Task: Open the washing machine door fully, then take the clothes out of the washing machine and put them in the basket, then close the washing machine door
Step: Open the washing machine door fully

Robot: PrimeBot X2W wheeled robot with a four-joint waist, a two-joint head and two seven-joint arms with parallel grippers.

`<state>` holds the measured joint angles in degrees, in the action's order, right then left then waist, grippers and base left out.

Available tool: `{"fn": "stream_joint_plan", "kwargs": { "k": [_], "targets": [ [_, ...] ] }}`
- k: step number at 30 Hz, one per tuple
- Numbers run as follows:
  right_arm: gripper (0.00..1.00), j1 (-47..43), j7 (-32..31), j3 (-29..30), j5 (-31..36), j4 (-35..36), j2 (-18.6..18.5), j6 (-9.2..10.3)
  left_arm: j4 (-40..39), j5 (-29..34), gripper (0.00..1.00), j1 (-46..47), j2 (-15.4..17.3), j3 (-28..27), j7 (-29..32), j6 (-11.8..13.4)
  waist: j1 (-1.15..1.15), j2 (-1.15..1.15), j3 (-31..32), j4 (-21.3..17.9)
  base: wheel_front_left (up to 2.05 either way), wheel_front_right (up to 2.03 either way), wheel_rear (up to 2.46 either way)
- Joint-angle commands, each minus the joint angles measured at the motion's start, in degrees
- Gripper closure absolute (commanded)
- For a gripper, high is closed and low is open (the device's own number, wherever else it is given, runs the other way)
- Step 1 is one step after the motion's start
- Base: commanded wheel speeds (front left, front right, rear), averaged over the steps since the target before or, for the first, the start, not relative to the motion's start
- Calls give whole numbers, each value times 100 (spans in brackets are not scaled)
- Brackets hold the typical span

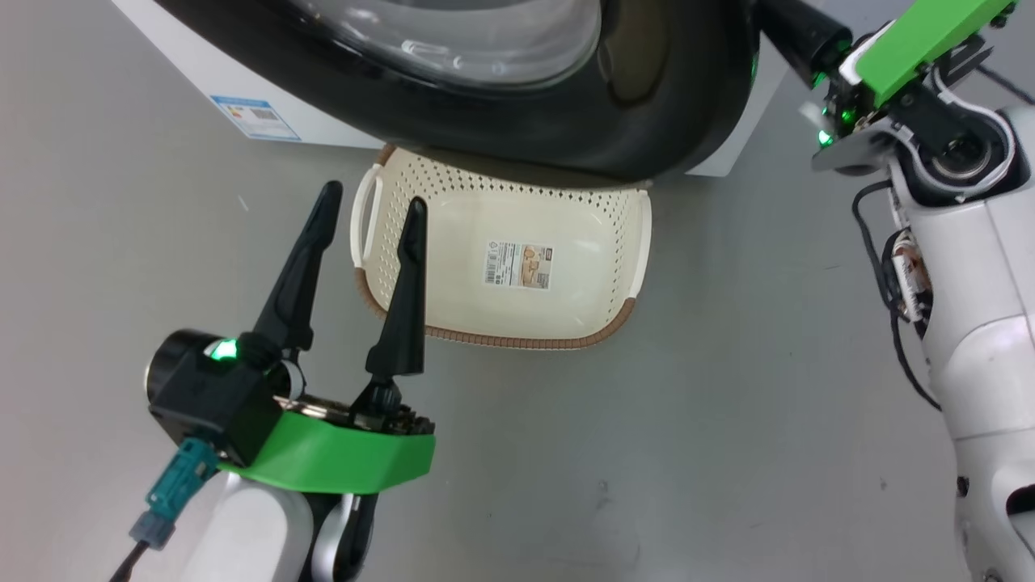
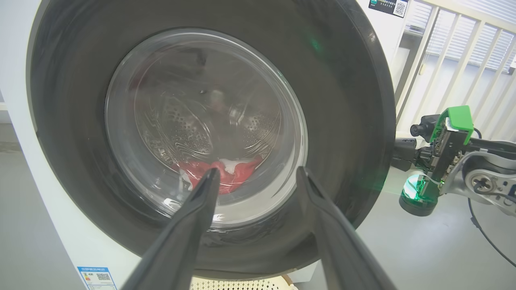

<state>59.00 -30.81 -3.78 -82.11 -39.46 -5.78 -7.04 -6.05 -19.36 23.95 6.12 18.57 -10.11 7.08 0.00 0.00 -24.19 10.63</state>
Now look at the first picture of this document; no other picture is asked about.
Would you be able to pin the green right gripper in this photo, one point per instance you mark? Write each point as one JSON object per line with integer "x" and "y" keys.
{"x": 922, "y": 44}

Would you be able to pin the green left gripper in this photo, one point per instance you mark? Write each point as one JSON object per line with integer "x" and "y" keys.
{"x": 340, "y": 457}

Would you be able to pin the black round glass washer door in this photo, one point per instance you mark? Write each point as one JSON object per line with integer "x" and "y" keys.
{"x": 647, "y": 97}

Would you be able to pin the cream perforated laundry basket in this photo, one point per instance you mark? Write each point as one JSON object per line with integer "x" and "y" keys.
{"x": 485, "y": 307}

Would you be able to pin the paper basket label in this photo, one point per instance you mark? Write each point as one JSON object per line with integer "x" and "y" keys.
{"x": 518, "y": 264}

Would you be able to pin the white front-load washing machine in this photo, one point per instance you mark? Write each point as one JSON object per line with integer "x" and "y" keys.
{"x": 242, "y": 81}

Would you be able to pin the blue energy label sticker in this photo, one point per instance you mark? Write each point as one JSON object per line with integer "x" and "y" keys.
{"x": 255, "y": 117}

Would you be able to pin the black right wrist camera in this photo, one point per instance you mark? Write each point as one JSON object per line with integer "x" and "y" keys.
{"x": 804, "y": 36}

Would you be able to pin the teal left camera connector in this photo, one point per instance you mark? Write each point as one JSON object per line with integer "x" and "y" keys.
{"x": 179, "y": 481}

